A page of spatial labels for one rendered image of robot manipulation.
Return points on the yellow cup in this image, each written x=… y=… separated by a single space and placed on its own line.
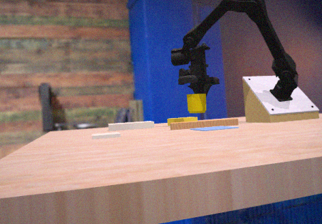
x=196 y=103

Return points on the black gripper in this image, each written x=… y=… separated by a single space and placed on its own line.
x=200 y=81

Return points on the orange flat bar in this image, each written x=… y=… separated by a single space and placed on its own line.
x=204 y=124

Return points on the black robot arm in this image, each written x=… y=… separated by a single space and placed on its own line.
x=282 y=64

